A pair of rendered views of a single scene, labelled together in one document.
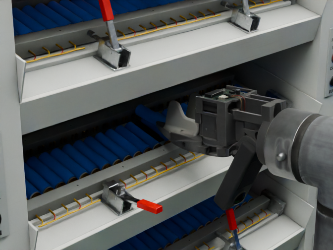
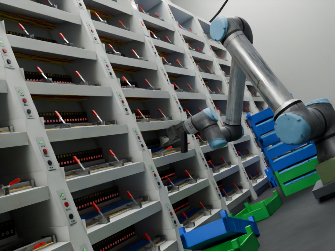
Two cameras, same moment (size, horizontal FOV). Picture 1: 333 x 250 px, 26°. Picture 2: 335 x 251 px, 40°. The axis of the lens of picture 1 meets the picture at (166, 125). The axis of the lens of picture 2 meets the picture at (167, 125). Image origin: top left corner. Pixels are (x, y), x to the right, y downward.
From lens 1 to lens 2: 1.75 m
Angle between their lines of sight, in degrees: 35
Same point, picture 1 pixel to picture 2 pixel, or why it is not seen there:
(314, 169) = (198, 122)
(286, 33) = (176, 122)
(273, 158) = (189, 127)
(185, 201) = (174, 158)
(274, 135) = (186, 123)
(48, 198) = not seen: hidden behind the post
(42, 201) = not seen: hidden behind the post
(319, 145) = (196, 117)
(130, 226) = (166, 159)
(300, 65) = not seen: hidden behind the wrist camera
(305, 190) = (202, 167)
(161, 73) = (156, 124)
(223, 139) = (176, 134)
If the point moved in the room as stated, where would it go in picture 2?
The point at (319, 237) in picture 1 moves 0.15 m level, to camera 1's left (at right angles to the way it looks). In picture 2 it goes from (207, 135) to (182, 145)
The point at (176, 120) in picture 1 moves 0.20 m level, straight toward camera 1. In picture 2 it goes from (162, 141) to (172, 132)
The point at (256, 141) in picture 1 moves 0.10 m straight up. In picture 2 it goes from (183, 128) to (176, 111)
